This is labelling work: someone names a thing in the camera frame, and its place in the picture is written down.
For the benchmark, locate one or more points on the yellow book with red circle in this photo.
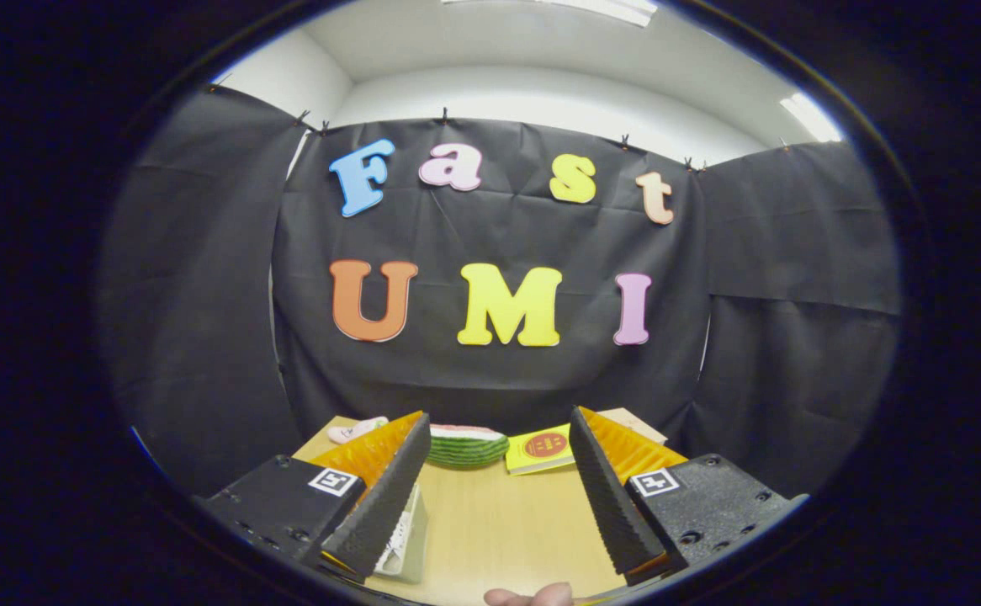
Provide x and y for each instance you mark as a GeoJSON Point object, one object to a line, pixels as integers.
{"type": "Point", "coordinates": [541, 450]}

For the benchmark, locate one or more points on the cream fabric storage box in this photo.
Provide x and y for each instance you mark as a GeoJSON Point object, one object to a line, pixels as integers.
{"type": "Point", "coordinates": [417, 547]}

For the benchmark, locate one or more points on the tan cover book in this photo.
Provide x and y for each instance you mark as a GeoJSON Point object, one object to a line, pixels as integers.
{"type": "Point", "coordinates": [638, 425]}

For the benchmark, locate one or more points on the pink and green plush toy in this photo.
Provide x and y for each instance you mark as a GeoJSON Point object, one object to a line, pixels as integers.
{"type": "Point", "coordinates": [356, 431]}

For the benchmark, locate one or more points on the ceiling light panel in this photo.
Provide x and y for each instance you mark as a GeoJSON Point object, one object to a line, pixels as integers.
{"type": "Point", "coordinates": [812, 116]}
{"type": "Point", "coordinates": [575, 7]}

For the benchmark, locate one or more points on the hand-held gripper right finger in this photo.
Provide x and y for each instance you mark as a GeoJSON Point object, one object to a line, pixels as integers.
{"type": "Point", "coordinates": [612, 505]}

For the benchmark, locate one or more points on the watermelon slice plush toy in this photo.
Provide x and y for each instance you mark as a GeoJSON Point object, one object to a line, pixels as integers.
{"type": "Point", "coordinates": [467, 450]}

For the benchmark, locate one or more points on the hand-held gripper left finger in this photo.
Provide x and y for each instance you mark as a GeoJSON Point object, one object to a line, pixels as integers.
{"type": "Point", "coordinates": [385, 501]}

